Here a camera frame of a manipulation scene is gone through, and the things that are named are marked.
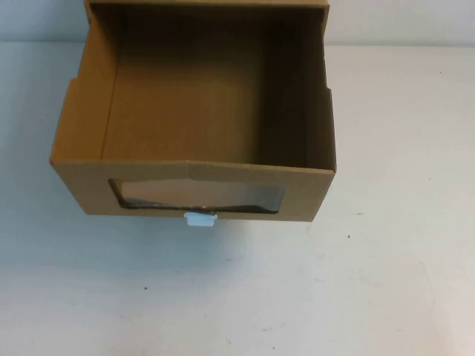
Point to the wooden tray with slots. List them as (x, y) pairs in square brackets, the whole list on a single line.
[(193, 111)]

